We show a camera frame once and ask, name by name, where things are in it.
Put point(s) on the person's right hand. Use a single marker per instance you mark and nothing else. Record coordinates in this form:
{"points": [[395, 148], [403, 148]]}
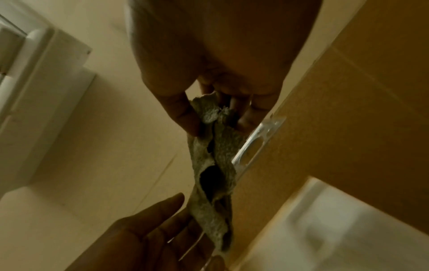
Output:
{"points": [[218, 39]]}

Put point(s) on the person's left hand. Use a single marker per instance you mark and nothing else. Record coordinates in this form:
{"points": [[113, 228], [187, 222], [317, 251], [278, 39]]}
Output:
{"points": [[147, 243]]}

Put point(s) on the grey cleaning cloth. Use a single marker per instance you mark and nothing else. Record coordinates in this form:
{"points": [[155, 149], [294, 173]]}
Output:
{"points": [[218, 148]]}

